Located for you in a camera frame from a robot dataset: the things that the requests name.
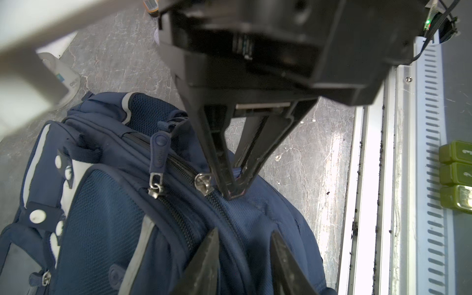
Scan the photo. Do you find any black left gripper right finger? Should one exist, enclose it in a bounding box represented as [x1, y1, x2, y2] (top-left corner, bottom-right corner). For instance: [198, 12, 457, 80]
[270, 231, 318, 295]

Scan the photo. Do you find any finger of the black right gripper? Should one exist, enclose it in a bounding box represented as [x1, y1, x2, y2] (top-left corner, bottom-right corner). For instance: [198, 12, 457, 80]
[177, 77, 237, 199]
[232, 98, 318, 197]

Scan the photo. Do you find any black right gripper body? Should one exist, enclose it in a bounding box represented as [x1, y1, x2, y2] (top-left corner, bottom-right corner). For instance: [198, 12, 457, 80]
[158, 1, 427, 106]

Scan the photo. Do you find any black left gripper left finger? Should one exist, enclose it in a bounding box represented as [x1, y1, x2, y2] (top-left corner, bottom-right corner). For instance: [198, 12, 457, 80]
[171, 228, 220, 295]

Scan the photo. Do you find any navy blue student backpack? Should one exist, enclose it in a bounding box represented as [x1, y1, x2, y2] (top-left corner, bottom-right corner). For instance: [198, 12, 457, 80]
[1, 92, 334, 295]

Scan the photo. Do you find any brown bottle with orange cap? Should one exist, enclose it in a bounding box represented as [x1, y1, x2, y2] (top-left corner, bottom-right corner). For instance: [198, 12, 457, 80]
[143, 0, 159, 17]

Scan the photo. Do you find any small light blue box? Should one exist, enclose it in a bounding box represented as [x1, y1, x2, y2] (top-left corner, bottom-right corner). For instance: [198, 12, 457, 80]
[36, 31, 81, 109]

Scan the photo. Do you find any green terminal block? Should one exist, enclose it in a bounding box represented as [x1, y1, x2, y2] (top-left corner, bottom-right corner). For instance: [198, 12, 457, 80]
[439, 140, 472, 215]

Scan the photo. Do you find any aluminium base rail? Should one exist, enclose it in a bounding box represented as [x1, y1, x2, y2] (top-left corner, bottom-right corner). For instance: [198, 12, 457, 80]
[337, 37, 456, 295]

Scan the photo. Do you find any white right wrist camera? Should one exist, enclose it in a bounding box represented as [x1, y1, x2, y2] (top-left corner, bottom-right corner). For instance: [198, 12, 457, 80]
[1, 1, 135, 138]

